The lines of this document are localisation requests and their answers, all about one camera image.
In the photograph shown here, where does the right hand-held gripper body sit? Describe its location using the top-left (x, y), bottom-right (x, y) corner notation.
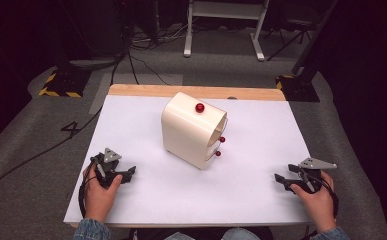
top-left (297, 157), bottom-right (338, 194)

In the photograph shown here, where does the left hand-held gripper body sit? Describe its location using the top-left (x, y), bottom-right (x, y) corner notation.
top-left (90, 147), bottom-right (123, 190)

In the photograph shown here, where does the cream drawer cabinet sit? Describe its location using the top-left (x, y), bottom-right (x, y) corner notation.
top-left (161, 91), bottom-right (229, 171)

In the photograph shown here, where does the person's right hand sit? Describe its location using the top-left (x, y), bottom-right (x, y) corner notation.
top-left (290, 171), bottom-right (337, 233)

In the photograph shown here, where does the person's left hand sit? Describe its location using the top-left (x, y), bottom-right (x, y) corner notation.
top-left (82, 164), bottom-right (124, 223)

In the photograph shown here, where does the white table mat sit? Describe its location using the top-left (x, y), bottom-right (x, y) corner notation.
top-left (63, 94), bottom-right (313, 225)

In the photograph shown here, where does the person's leg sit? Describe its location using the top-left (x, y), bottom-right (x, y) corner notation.
top-left (220, 227), bottom-right (261, 240)
top-left (163, 231), bottom-right (196, 240)

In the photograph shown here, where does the cream drawer with red knob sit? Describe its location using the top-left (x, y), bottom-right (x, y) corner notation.
top-left (207, 133), bottom-right (227, 148)
top-left (204, 146), bottom-right (223, 164)

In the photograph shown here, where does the black stand with striped base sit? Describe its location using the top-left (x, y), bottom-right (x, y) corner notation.
top-left (38, 0), bottom-right (93, 99)
top-left (275, 0), bottom-right (339, 103)

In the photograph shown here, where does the black tripod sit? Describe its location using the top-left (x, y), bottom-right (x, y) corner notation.
top-left (266, 14), bottom-right (317, 63)

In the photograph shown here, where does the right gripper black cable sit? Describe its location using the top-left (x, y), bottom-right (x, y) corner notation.
top-left (314, 175), bottom-right (341, 219)

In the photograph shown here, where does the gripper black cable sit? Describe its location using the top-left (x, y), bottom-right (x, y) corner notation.
top-left (314, 175), bottom-right (341, 219)
top-left (77, 175), bottom-right (97, 219)

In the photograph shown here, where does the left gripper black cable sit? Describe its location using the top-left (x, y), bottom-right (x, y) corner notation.
top-left (77, 175), bottom-right (97, 219)

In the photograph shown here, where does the long black floor cable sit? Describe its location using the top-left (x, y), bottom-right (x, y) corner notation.
top-left (0, 49), bottom-right (130, 200)

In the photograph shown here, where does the thin black floor cable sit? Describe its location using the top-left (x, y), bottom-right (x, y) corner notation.
top-left (128, 54), bottom-right (171, 86)

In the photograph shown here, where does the white desk frame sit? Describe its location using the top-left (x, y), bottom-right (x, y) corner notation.
top-left (183, 0), bottom-right (271, 62)

